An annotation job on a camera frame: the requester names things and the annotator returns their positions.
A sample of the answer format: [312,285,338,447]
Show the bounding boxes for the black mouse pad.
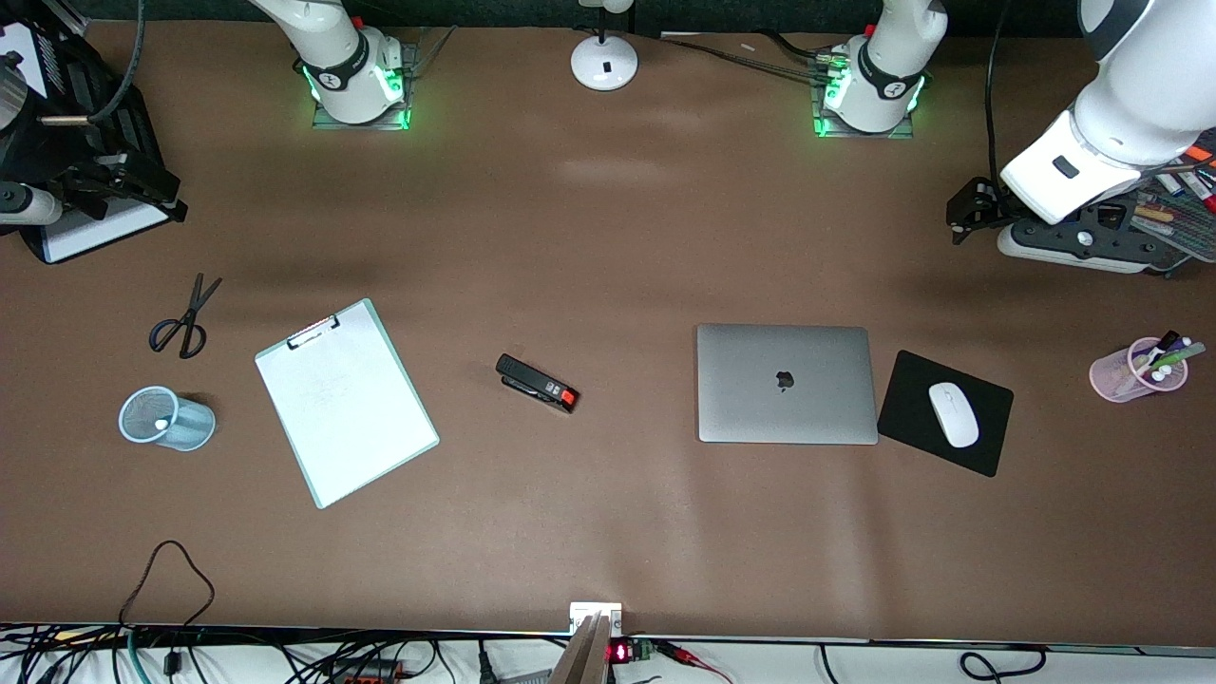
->
[876,350,1015,478]

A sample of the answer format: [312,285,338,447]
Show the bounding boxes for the green marker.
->
[1145,342,1207,373]

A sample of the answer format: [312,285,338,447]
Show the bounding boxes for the black mesh pen tray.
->
[1126,133,1216,278]

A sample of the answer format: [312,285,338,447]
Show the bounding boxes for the blue mesh pen cup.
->
[118,385,217,452]

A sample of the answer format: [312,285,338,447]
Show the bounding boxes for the black document tray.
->
[0,0,188,265]

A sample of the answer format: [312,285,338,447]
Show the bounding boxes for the dark looped cable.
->
[117,539,217,630]

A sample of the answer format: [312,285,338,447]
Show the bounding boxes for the black stapler red tip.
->
[495,353,580,414]

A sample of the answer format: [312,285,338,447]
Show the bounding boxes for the black scissors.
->
[149,274,223,360]

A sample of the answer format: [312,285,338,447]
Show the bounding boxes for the black arm base cables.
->
[655,31,846,82]

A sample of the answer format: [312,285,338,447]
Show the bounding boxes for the black coiled cable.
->
[958,646,1048,682]

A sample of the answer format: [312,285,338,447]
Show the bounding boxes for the light green clipboard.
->
[255,298,441,510]

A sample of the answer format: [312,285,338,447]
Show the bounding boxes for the red wire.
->
[655,641,734,684]

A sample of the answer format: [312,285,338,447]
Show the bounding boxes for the silver laptop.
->
[696,323,880,446]

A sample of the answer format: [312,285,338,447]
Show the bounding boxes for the purple black marker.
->
[1135,330,1184,371]

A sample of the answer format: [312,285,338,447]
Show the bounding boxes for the white computer mouse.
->
[927,382,980,449]

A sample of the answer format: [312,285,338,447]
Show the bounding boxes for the white desk lamp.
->
[570,0,639,93]

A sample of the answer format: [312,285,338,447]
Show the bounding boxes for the white paper in tray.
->
[43,204,170,262]

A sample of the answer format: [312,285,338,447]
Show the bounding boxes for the black cable tangle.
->
[0,622,447,684]

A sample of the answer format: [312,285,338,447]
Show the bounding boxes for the small white mounting block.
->
[570,601,623,636]

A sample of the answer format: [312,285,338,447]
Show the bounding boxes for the pink pen cup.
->
[1089,337,1189,404]

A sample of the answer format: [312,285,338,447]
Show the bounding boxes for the grey stand post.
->
[549,613,614,684]

